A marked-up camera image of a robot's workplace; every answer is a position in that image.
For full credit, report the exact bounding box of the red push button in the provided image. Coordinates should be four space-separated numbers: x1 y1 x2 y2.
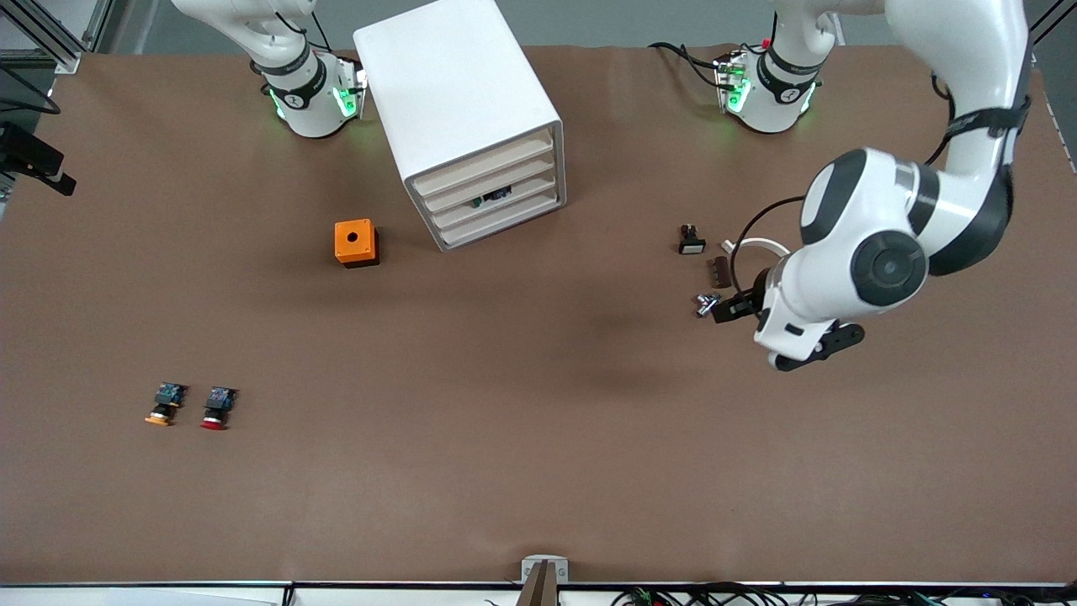
200 386 239 431

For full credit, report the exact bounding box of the white curved bracket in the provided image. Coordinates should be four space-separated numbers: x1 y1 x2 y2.
721 238 792 258

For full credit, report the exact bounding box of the orange push button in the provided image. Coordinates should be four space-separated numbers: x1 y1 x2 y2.
144 383 188 427

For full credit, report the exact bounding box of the black cable bundle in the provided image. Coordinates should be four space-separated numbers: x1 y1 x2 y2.
610 582 1077 606

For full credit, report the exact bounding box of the brown table cover sheet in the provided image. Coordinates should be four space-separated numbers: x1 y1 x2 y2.
0 42 1077 586

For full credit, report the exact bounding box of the orange box with hole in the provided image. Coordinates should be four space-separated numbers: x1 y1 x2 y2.
334 219 379 268

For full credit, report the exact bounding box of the grey metal bracket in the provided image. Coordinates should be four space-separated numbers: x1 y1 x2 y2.
521 555 570 584

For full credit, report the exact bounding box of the black base power cable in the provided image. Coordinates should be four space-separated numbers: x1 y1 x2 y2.
648 40 726 89

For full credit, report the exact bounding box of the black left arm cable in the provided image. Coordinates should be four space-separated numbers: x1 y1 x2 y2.
730 197 807 294

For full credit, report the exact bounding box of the brown wedge post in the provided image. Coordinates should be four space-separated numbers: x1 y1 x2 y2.
515 561 560 606

